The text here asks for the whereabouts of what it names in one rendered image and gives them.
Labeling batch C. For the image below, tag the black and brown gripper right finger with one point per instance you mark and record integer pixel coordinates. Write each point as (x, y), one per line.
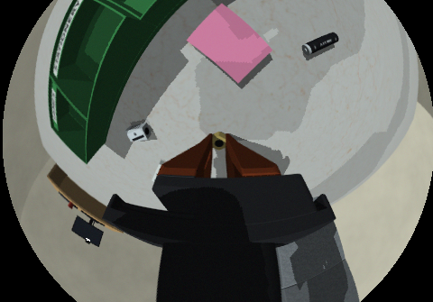
(245, 163)

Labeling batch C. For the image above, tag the black battery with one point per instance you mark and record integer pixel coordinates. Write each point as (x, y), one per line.
(319, 43)

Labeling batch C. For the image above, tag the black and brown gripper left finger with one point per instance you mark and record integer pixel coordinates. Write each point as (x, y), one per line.
(192, 162)

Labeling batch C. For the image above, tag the green rack of bins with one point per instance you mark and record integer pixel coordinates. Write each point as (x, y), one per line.
(96, 32)

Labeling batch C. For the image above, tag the brass hex nut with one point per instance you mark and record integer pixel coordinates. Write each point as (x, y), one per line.
(219, 141)

